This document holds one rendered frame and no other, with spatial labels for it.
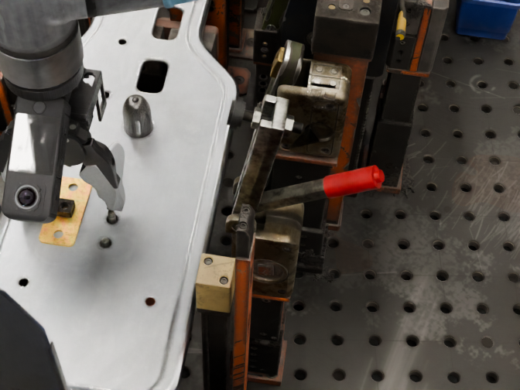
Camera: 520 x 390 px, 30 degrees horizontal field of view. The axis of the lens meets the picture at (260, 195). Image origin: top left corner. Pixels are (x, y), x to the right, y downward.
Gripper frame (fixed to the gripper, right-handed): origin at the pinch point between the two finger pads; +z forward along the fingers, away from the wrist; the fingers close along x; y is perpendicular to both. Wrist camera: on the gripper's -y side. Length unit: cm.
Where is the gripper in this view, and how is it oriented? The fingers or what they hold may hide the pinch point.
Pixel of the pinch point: (66, 204)
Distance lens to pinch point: 103.7
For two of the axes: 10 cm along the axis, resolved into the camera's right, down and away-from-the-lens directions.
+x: -9.9, -1.4, 0.6
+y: 1.5, -8.2, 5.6
